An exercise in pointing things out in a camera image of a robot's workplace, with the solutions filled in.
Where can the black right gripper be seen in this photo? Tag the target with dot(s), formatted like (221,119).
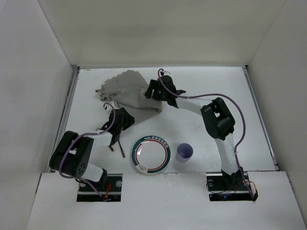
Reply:
(150,88)

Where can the right aluminium table rail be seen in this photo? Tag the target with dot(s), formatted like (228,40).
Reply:
(264,130)

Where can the grey cloth placemat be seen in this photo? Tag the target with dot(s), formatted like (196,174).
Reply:
(128,88)

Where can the left aluminium table rail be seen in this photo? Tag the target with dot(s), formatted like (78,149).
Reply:
(67,105)

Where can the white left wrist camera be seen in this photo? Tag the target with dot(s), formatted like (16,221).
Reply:
(108,106)

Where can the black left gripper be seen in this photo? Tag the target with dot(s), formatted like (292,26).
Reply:
(116,138)

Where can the white plate green red rim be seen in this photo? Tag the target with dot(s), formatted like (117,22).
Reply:
(150,155)

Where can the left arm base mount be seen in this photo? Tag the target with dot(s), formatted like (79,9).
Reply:
(110,193)

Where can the purple cup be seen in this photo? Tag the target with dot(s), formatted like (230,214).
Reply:
(184,152)

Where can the brown wooden spoon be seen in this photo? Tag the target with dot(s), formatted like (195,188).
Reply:
(121,149)

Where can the aluminium table rail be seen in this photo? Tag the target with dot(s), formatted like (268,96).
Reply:
(264,130)
(67,105)

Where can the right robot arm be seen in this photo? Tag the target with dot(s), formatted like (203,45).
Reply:
(218,121)

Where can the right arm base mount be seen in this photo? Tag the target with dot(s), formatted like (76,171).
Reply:
(221,189)

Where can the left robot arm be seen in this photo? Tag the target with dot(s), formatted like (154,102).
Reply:
(72,154)

